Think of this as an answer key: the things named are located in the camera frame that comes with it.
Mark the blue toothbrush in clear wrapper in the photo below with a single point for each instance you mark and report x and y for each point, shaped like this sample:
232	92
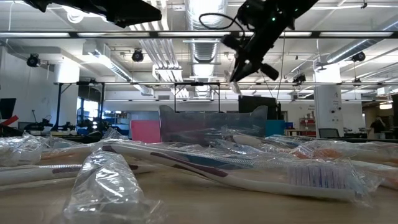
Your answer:
289	141

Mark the red shelving unit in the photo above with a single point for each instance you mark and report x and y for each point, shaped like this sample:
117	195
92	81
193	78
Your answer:
308	126

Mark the orange toothbrush in clear wrapper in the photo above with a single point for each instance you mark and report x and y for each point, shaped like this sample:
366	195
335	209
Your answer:
332	153
62	152

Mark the black display screen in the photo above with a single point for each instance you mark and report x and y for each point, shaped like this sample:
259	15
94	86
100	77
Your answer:
245	101

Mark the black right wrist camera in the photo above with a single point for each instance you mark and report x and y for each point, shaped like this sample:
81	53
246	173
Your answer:
231	42

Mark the slanted silver air duct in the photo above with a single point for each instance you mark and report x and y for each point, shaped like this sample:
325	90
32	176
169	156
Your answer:
357	46

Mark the black ceiling spotlight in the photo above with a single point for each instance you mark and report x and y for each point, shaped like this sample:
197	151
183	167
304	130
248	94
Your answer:
300	78
359	57
33	60
137	56

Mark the workbench with robot equipment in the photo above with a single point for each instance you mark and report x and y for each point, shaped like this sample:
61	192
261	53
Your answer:
99	124

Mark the black panel with red edge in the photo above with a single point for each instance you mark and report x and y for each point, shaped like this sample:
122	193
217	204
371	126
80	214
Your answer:
7	107

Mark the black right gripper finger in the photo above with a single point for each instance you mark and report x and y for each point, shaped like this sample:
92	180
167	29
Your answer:
244	68

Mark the pink plastic bin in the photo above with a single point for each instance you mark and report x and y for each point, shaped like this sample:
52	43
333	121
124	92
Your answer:
144	130

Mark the lit wall lamp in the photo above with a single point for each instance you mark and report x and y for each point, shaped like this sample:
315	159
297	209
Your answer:
385	106

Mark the white pillar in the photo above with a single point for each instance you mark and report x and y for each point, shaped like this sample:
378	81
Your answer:
328	105

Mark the teal plastic bin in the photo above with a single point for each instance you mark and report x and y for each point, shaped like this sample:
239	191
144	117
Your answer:
275	126

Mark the black aluminium rig frame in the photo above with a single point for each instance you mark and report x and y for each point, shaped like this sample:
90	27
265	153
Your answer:
73	34

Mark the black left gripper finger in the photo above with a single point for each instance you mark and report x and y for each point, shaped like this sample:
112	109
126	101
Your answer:
133	14

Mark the purple bristled wrapped toothbrush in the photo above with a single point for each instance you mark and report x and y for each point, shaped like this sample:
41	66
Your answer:
248	184

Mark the person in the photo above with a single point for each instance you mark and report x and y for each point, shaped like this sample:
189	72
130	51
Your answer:
377	126

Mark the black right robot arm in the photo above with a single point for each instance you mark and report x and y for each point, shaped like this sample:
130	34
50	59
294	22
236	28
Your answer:
280	12

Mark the clear plastic bin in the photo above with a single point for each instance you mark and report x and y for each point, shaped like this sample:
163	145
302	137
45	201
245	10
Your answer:
199	124

